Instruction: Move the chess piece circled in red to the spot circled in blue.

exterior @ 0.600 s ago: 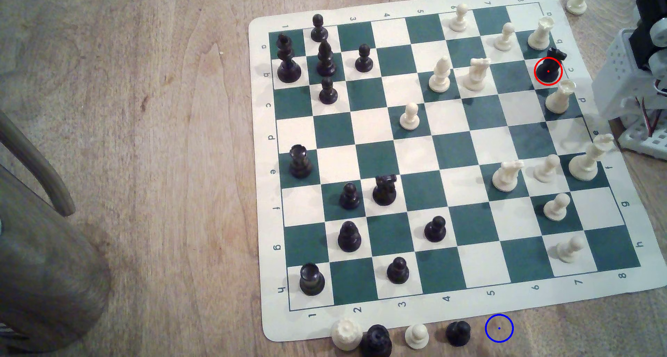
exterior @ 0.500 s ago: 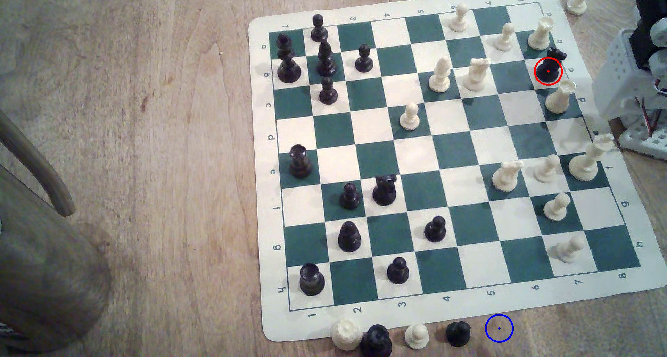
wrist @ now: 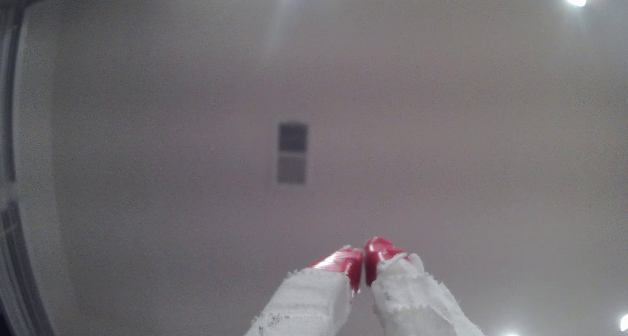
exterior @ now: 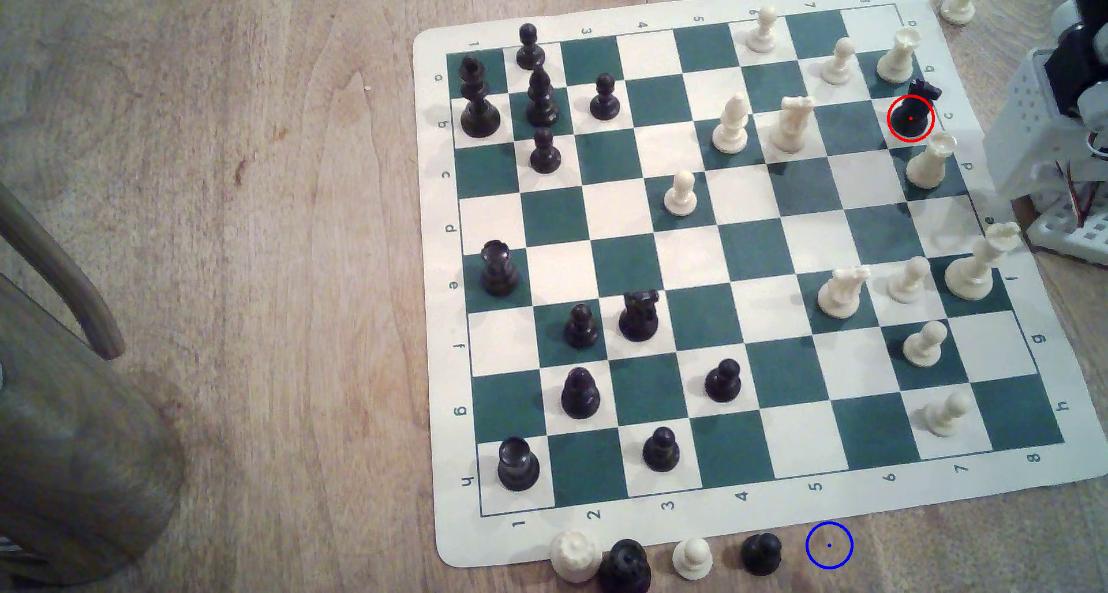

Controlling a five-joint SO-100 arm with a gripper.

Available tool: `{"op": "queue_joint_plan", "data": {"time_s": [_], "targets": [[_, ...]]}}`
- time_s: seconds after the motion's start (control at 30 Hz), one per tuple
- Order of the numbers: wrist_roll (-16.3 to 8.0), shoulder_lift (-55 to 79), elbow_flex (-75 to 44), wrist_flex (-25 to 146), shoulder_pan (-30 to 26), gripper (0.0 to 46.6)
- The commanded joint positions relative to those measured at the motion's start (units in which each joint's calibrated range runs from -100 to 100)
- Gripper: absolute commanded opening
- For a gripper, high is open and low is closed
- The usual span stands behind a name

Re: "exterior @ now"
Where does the black knight chess piece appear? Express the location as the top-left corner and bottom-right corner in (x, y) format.
(892, 78), (943, 140)
(618, 289), (661, 344)

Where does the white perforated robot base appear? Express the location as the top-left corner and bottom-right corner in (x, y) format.
(1025, 197), (1108, 269)

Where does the black rook chess piece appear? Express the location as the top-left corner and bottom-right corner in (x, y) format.
(480, 240), (521, 298)
(497, 436), (541, 493)

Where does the black pawn chess piece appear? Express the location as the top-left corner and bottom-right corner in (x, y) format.
(560, 367), (602, 420)
(516, 22), (546, 70)
(642, 426), (682, 474)
(589, 73), (622, 122)
(703, 358), (743, 404)
(740, 532), (784, 577)
(529, 127), (563, 175)
(564, 303), (600, 349)

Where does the green and white chess mat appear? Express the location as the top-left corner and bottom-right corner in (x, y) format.
(412, 0), (1094, 570)

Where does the white pawn chess piece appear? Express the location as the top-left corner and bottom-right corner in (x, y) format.
(886, 256), (933, 305)
(672, 536), (714, 581)
(664, 170), (699, 217)
(745, 5), (779, 55)
(819, 36), (857, 87)
(923, 389), (973, 438)
(903, 320), (949, 369)

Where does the black bishop chess piece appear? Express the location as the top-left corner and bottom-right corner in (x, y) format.
(525, 65), (561, 129)

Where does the black king chess piece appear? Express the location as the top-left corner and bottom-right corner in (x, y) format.
(459, 55), (503, 140)

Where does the white knight chess piece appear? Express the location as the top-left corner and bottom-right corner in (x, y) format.
(769, 95), (817, 153)
(817, 265), (872, 321)

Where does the black queen chess piece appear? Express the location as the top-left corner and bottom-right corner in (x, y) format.
(599, 538), (652, 593)

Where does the white rook chess piece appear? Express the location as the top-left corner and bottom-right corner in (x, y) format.
(905, 133), (959, 190)
(876, 27), (922, 85)

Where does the curved wooden chair rail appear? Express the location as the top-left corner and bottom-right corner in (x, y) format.
(0, 182), (128, 361)

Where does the red servo wire bundle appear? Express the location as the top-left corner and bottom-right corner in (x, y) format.
(1058, 162), (1102, 231)

